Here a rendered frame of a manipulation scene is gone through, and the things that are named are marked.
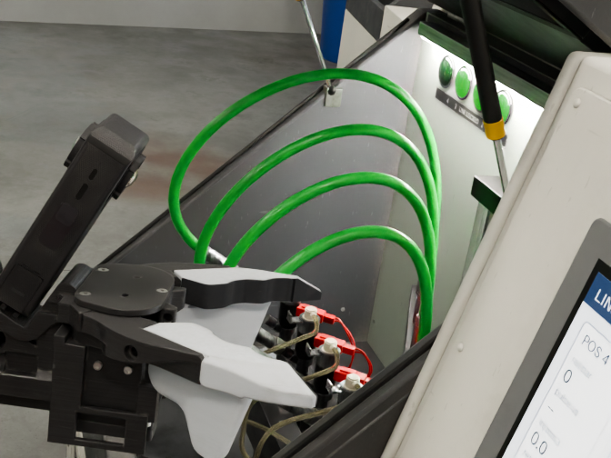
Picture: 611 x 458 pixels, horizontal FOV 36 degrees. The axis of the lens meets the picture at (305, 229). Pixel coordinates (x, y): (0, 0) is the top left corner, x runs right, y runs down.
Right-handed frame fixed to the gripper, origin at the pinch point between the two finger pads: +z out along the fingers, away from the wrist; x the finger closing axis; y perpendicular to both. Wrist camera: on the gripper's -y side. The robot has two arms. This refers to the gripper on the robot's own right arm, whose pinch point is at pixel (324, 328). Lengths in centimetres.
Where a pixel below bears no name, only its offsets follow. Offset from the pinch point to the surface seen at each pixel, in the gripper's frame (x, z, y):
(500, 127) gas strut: -41.6, 15.7, -6.4
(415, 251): -51, 11, 10
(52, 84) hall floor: -533, -165, 74
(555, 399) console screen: -22.5, 20.5, 12.2
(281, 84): -68, -7, -4
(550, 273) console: -29.6, 20.0, 3.8
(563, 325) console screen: -25.3, 20.7, 6.8
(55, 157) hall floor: -410, -127, 91
